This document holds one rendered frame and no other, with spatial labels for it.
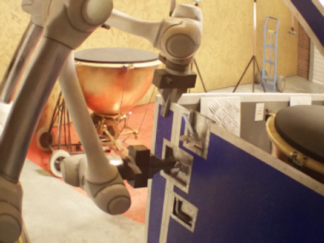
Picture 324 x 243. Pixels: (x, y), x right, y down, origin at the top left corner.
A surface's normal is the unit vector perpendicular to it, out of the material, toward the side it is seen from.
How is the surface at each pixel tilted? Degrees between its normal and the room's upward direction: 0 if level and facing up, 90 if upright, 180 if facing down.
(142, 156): 90
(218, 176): 90
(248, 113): 90
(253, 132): 90
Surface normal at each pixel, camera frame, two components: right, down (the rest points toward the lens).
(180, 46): 0.04, 0.45
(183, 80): 0.48, 0.46
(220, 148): -0.86, 0.07
